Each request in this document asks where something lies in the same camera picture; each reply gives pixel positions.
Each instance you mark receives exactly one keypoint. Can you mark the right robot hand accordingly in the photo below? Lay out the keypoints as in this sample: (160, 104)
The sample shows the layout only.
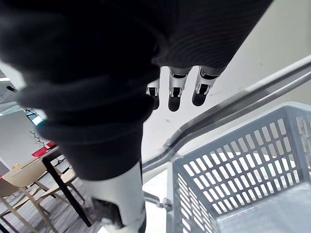
(97, 60)

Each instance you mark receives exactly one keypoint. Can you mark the grey plastic shopping basket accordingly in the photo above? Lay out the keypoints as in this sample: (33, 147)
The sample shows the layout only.
(243, 170)

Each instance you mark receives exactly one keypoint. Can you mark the bare twig decoration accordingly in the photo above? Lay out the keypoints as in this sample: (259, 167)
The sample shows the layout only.
(37, 139)

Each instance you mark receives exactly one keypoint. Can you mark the red tray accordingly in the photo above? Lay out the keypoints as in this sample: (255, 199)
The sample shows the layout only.
(40, 151)

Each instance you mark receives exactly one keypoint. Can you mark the light wooden chair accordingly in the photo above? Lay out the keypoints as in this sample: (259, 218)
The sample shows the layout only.
(17, 187)
(63, 176)

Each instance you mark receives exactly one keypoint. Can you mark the dining table with black legs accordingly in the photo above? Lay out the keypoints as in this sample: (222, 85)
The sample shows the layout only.
(63, 191)

